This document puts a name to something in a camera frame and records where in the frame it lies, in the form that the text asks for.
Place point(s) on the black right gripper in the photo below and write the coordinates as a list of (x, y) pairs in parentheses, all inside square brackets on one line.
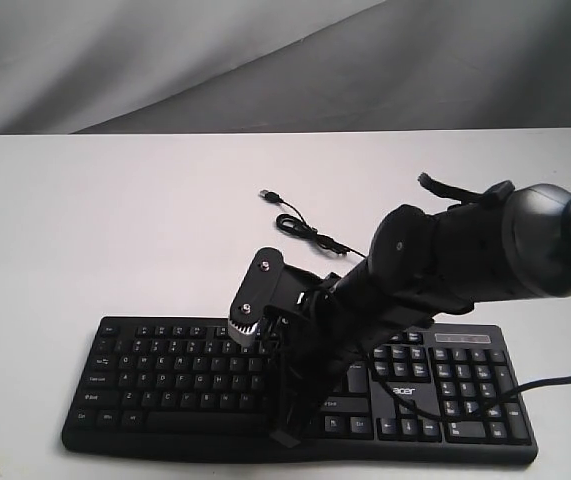
[(325, 325)]

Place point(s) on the grey backdrop cloth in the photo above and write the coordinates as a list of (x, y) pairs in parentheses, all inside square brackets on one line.
[(125, 67)]

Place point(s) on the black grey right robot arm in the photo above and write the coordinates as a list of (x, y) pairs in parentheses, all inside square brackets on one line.
[(502, 244)]

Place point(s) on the black acer keyboard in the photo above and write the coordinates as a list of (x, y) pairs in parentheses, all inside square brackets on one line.
[(179, 389)]

